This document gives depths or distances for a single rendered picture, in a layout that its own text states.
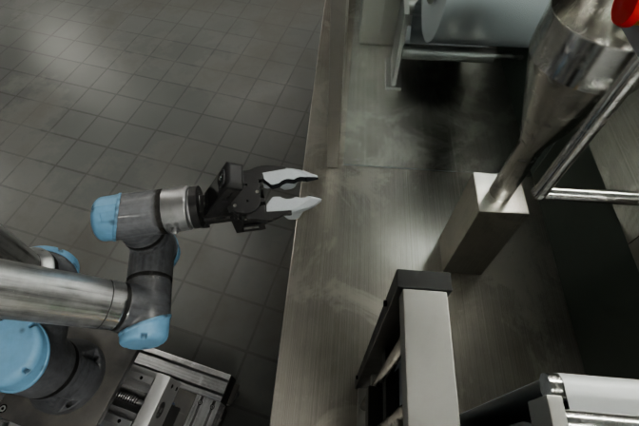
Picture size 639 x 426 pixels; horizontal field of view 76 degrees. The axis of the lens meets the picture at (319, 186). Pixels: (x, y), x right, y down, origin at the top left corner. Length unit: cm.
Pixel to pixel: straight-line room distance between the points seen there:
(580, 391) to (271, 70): 264
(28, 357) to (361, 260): 67
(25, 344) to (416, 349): 72
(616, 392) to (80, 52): 334
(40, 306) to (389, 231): 72
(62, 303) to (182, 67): 247
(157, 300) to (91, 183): 182
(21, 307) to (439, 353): 53
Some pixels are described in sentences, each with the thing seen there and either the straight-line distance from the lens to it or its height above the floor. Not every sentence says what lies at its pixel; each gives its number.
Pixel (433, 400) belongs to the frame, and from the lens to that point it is 37.
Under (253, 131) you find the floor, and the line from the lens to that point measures 248.
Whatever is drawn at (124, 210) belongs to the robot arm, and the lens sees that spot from 71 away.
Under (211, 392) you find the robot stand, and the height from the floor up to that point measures 21.
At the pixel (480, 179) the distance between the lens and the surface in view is 83.
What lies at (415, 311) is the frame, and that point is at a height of 144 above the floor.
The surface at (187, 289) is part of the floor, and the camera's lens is 202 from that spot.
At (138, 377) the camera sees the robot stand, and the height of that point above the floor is 77.
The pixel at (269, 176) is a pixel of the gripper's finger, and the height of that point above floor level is 124.
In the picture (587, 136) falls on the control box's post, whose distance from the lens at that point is 46.
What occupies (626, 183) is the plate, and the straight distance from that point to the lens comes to 93.
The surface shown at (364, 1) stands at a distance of 82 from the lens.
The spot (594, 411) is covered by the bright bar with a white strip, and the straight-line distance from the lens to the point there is 42.
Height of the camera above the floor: 180
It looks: 55 degrees down
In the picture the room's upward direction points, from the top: straight up
